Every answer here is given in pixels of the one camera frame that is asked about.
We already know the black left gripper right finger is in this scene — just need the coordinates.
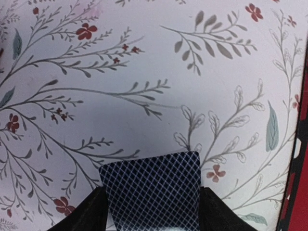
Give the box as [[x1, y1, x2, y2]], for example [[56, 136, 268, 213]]
[[199, 187, 256, 231]]

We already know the floral patterned tablecloth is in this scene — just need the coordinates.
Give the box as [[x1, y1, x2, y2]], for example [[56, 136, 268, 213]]
[[0, 0, 308, 231]]

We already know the round red black poker mat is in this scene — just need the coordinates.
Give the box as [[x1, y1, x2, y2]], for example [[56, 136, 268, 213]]
[[276, 51, 308, 231]]

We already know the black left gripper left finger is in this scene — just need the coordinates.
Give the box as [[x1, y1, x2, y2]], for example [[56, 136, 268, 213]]
[[48, 187, 108, 231]]

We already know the blue playing card deck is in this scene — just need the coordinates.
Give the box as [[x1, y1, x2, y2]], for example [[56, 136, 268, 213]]
[[99, 151, 201, 231]]

